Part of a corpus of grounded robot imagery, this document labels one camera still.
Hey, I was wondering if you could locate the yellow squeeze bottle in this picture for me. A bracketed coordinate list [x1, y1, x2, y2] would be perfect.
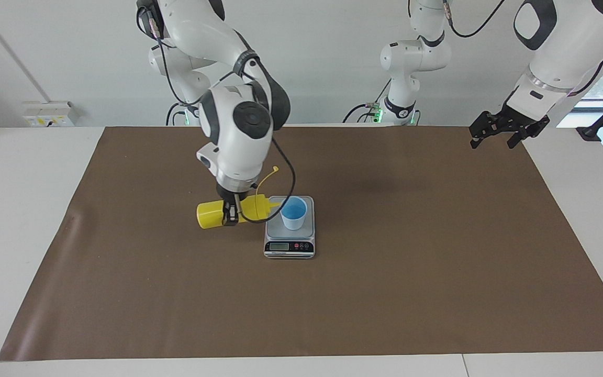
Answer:
[197, 167, 284, 230]

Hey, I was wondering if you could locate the light blue plastic cup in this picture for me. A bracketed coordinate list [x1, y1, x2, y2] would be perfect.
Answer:
[280, 197, 308, 231]

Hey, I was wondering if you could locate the silver digital kitchen scale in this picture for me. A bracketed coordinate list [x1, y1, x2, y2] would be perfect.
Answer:
[264, 196, 316, 259]

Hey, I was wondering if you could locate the brown paper table mat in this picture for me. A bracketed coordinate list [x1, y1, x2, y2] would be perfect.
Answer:
[0, 125, 603, 362]

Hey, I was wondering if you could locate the black right arm base cable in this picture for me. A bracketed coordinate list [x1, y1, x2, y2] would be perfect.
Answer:
[165, 102, 187, 126]

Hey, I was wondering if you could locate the black arm base cable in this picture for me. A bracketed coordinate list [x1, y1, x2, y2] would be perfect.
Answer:
[165, 102, 187, 126]
[343, 103, 381, 124]

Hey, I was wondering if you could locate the black left arm base cable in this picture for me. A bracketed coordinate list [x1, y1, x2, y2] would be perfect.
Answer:
[343, 103, 381, 124]

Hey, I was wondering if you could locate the white wall socket box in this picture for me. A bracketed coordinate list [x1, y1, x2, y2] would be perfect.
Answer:
[23, 101, 74, 127]

